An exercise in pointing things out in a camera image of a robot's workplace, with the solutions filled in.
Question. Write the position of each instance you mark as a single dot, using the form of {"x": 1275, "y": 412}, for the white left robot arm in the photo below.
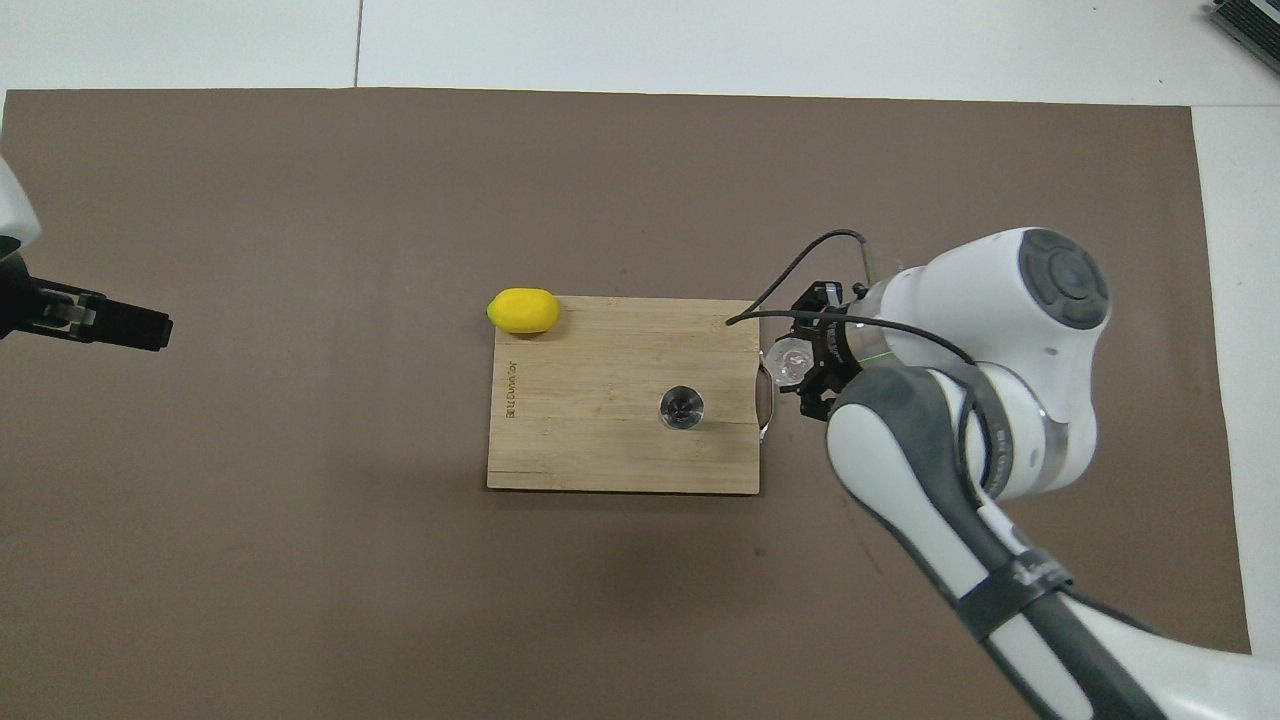
{"x": 15, "y": 210}

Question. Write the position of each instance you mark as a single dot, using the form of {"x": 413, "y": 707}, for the small clear glass cup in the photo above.
{"x": 790, "y": 360}

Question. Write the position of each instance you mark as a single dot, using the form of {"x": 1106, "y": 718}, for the yellow lemon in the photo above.
{"x": 523, "y": 311}

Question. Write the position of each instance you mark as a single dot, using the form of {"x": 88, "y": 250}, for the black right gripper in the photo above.
{"x": 840, "y": 345}

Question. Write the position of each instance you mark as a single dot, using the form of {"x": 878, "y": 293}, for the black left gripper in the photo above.
{"x": 20, "y": 300}

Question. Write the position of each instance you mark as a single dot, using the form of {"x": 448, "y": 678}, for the grey ribbed device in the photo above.
{"x": 1250, "y": 25}

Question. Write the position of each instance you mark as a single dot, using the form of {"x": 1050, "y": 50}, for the bamboo cutting board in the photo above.
{"x": 600, "y": 420}

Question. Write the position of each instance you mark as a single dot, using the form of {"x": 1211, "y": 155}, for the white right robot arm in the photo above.
{"x": 1000, "y": 350}

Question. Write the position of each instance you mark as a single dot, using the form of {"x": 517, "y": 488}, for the brown table mat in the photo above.
{"x": 400, "y": 600}

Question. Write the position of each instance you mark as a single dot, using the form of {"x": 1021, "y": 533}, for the steel double jigger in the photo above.
{"x": 682, "y": 407}

